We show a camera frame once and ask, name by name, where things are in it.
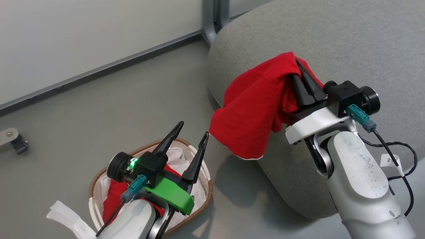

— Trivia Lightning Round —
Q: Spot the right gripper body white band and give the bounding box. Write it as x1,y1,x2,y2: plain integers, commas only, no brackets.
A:
284,99,353,145

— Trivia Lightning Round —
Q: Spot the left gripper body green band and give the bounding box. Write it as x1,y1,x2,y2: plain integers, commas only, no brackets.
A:
143,165,196,216

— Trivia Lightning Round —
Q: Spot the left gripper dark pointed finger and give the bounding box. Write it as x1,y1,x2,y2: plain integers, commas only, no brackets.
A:
152,121,185,156
181,131,210,185

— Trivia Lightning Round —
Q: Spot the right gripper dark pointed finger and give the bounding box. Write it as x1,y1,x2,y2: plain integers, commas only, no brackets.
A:
295,58,328,102
292,74,316,107

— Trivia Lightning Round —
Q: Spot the red shirt white hem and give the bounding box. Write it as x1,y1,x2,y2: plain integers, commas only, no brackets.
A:
209,51,324,161

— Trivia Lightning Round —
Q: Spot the woven brown laundry basket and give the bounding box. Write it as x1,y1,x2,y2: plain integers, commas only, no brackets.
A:
88,137,213,238

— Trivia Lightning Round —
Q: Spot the grey fabric sofa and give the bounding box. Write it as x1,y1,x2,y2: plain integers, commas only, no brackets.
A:
207,0,425,219

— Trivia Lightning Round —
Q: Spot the red garment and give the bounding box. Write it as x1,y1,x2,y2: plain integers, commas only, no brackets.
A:
103,164,173,227

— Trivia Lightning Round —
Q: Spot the left arm black cable teal plug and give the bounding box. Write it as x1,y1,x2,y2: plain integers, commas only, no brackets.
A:
95,174,148,238

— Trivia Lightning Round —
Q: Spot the arm black cable teal plug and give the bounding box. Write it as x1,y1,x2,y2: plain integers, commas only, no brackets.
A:
346,104,417,217
95,174,148,238

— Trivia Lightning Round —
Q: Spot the right arm black cable teal plug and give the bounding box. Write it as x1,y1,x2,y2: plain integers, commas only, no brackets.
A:
346,104,417,217

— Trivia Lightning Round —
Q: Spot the white paper cable tag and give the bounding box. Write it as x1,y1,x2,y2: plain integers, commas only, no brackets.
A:
380,153,405,177

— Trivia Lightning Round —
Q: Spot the grey wall skirting strip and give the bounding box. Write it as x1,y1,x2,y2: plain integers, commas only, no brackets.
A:
0,29,204,116

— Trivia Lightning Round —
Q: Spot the white fabric basket strap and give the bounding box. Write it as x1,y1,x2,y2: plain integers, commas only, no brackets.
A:
46,200,97,239

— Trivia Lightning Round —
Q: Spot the grey metal frame post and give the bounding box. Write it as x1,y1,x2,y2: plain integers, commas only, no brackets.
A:
202,0,230,46

